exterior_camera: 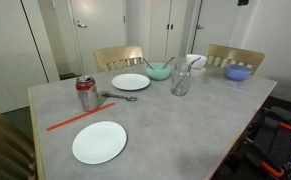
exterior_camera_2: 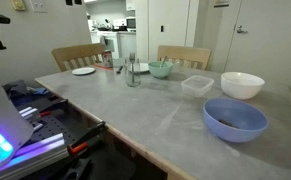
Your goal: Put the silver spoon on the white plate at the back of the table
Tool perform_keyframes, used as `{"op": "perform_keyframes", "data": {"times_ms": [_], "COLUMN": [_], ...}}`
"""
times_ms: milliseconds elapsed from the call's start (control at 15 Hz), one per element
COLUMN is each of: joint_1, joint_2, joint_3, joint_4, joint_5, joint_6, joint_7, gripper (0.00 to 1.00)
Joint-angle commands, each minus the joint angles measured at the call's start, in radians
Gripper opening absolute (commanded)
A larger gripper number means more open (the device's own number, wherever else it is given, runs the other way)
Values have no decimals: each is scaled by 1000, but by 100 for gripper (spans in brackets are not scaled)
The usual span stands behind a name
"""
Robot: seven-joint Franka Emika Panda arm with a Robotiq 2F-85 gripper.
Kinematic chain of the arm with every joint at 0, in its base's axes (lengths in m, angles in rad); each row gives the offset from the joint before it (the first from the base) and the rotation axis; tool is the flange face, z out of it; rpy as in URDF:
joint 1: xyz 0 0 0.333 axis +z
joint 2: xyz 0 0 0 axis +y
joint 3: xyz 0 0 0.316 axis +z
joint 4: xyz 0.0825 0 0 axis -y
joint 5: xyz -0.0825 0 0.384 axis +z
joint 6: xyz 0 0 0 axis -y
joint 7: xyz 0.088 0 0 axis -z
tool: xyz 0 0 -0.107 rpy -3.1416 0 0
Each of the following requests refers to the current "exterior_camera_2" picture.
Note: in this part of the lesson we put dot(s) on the black wall fixture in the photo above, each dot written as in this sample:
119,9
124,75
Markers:
69,1
78,1

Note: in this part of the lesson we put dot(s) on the short aluminium extrusion block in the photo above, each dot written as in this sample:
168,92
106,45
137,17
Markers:
29,112

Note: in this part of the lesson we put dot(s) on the silver utensil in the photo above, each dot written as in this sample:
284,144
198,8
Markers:
164,61

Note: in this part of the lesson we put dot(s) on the small brown item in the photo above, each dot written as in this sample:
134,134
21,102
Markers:
228,124

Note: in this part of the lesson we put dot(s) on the white round plate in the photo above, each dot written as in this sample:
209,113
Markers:
83,71
145,67

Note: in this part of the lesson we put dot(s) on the silver fork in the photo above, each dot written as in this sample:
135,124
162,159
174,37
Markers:
132,55

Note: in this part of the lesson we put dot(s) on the white bowl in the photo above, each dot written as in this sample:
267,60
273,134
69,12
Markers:
241,89

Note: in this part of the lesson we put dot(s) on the beige wall thermostat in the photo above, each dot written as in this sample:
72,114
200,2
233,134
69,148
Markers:
18,4

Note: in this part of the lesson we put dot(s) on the black perforated mounting board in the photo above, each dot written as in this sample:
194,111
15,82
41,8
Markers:
53,128

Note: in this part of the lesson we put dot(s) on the black closet door pull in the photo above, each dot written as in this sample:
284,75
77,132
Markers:
162,28

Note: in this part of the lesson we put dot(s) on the dark blue cloth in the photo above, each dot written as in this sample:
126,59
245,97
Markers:
18,87

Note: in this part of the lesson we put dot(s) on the white kitchen stove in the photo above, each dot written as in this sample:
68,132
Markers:
113,42

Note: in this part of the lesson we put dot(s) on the white closet door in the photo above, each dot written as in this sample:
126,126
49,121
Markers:
171,20

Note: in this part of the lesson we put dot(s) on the microwave oven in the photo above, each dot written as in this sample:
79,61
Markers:
130,22

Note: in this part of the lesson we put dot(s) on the blue bowl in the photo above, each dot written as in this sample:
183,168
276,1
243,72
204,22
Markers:
218,129

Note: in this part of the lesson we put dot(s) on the white wall switch plate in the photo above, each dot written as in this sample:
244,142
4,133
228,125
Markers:
38,5

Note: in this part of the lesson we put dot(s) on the clear glass jar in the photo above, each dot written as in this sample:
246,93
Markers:
132,79

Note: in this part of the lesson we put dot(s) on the clear plastic container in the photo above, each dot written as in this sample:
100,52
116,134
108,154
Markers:
197,86

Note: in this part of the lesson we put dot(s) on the green bowl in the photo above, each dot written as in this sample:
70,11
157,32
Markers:
160,72

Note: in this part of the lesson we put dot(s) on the black plastic bracket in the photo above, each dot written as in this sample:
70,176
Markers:
81,169

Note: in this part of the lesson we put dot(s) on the long aluminium extrusion rail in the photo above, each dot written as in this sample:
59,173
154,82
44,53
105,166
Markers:
35,151

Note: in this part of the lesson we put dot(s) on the white door with lever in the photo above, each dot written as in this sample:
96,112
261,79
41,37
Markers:
271,40

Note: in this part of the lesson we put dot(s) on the white upper kitchen cabinet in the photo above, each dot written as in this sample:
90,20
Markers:
130,4

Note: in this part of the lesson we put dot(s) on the light wooden slat-back chair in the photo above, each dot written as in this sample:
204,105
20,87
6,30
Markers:
185,52
78,51

